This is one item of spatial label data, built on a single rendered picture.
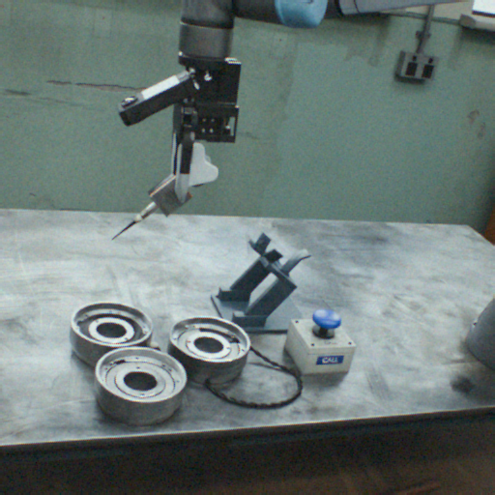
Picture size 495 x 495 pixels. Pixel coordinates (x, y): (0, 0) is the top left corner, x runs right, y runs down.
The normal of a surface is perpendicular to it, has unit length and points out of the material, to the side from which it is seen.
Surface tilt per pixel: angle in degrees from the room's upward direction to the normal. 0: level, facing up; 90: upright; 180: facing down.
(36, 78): 90
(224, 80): 87
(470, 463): 0
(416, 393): 0
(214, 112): 87
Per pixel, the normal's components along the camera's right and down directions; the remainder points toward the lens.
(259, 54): 0.32, 0.46
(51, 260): 0.18, -0.89
